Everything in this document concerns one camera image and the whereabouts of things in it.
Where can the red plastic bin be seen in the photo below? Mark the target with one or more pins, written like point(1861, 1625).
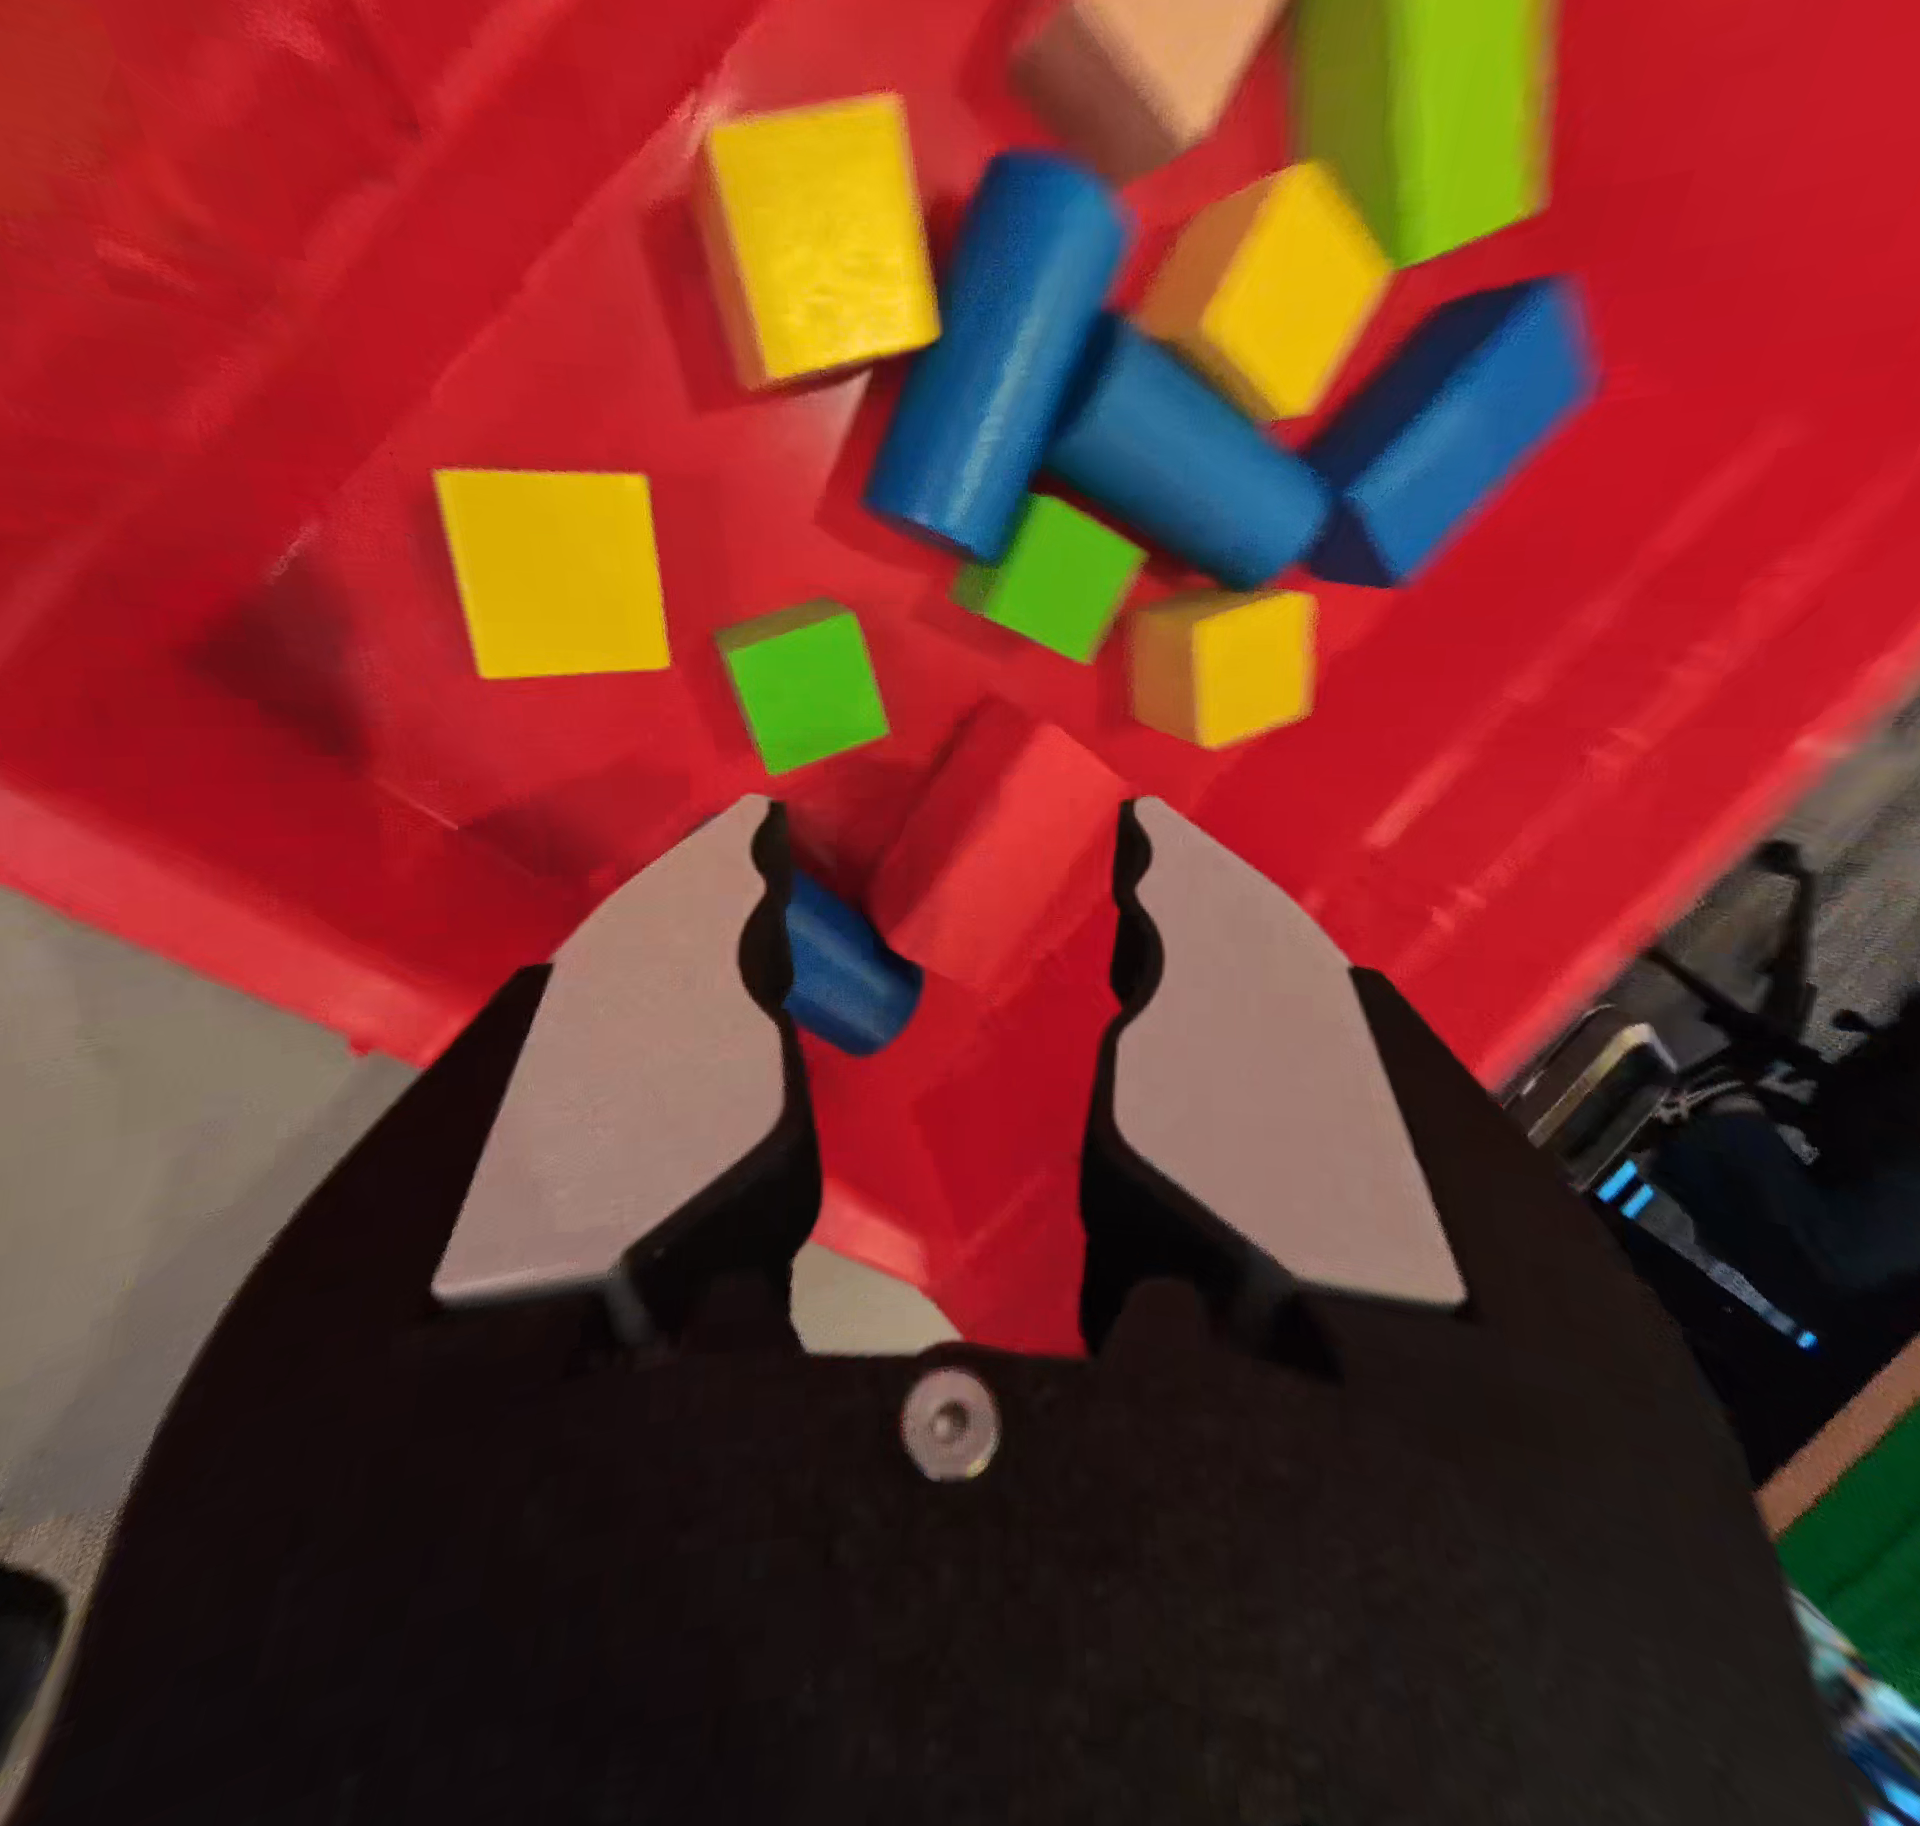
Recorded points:
point(300, 356)

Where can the small green wooden block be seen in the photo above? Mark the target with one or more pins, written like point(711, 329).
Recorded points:
point(1051, 577)

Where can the green wooden cube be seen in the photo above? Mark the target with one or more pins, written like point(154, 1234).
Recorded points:
point(803, 687)

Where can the natural wooden block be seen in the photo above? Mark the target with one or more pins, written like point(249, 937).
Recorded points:
point(1171, 26)

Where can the blue wooden cylinder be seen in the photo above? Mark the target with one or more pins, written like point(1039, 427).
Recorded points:
point(1187, 463)
point(1001, 356)
point(840, 973)

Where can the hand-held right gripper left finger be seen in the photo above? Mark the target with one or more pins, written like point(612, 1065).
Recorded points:
point(625, 1106)

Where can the yellow wooden cube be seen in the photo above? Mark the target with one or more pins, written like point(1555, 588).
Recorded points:
point(811, 236)

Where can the red wooden block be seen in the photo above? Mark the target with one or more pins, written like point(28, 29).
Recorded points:
point(1001, 842)

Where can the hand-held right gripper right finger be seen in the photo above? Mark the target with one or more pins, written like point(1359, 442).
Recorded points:
point(1290, 1106)

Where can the long green wooden block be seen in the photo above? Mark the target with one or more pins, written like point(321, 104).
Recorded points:
point(1434, 72)

